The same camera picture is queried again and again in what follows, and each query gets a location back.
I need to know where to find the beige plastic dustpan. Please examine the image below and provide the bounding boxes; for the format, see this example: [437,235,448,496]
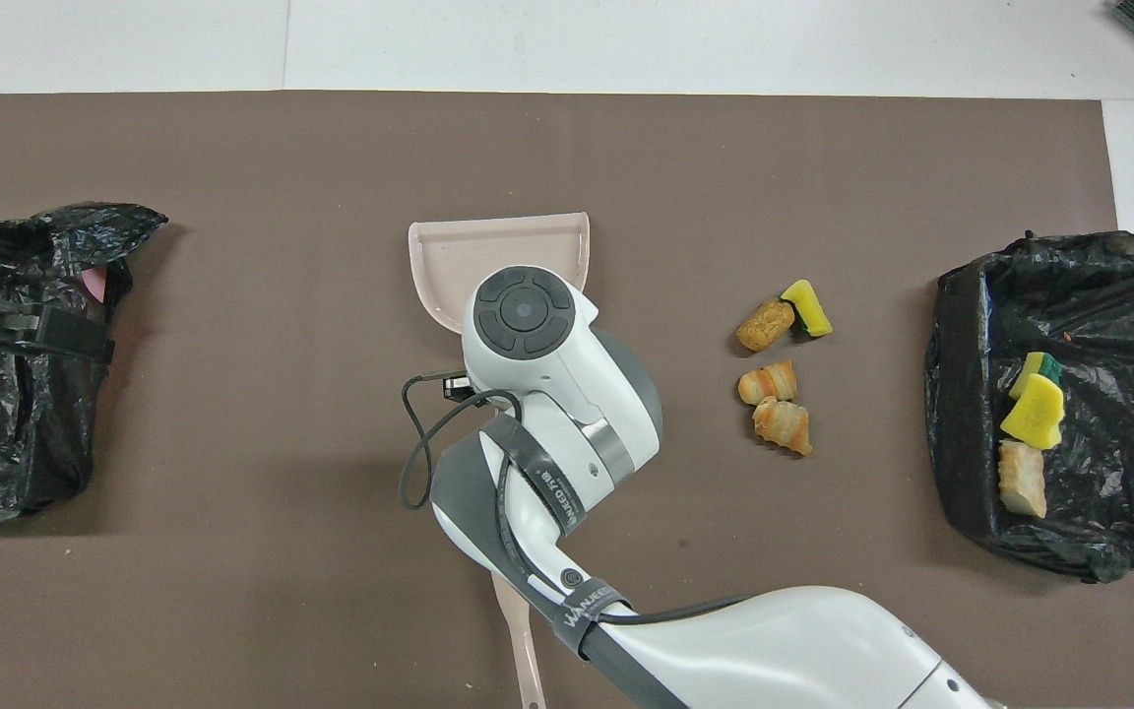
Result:
[407,211,592,338]

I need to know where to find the brown bread roll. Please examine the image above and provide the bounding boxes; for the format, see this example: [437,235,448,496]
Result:
[735,297,797,354]

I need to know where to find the small golden croissant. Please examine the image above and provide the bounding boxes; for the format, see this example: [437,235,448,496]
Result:
[737,359,799,406]

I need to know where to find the lumpy yellow sponge chunk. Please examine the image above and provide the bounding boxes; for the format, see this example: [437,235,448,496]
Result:
[999,374,1067,451]

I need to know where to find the yellow green sponge block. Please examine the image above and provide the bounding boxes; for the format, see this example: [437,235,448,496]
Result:
[780,279,835,339]

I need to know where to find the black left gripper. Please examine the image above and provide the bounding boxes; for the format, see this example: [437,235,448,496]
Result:
[0,305,117,367]

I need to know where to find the pale layered croissant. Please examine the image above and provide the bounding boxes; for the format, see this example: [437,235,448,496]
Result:
[751,396,814,457]

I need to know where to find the black bag lined bin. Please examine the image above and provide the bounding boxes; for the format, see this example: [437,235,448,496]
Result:
[924,229,1134,584]
[0,202,169,523]

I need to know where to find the yellow green sponge wedge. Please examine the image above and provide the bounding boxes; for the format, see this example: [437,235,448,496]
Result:
[1008,351,1064,401]

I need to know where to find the beige brush black bristles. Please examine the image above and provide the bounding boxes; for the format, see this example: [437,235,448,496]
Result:
[490,569,549,709]

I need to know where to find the orange white striped croissant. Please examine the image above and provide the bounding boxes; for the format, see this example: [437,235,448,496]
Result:
[997,439,1049,519]

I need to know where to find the brown table mat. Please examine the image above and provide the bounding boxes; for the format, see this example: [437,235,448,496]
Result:
[0,91,1134,709]

